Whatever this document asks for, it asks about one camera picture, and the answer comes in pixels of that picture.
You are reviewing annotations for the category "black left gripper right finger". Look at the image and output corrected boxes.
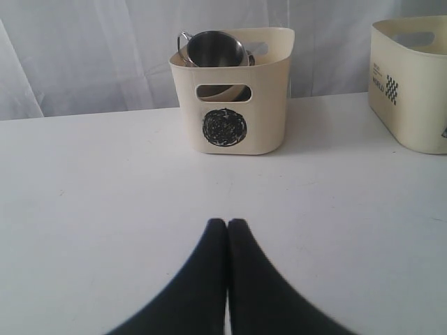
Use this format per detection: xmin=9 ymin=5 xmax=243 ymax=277
xmin=228 ymin=218 xmax=346 ymax=334

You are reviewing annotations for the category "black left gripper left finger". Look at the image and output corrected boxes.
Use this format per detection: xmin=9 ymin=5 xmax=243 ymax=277
xmin=109 ymin=218 xmax=227 ymax=334

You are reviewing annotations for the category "white ceramic bowl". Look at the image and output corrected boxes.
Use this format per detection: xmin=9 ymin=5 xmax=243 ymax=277
xmin=196 ymin=84 xmax=245 ymax=102

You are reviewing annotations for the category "cream bin with circle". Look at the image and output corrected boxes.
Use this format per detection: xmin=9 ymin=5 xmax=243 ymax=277
xmin=169 ymin=27 xmax=295 ymax=155

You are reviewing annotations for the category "white backdrop curtain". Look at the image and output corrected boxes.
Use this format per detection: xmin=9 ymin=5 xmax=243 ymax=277
xmin=1 ymin=1 xmax=446 ymax=120

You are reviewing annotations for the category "cream bin with triangle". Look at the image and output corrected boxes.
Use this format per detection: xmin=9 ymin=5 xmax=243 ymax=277
xmin=368 ymin=15 xmax=446 ymax=154

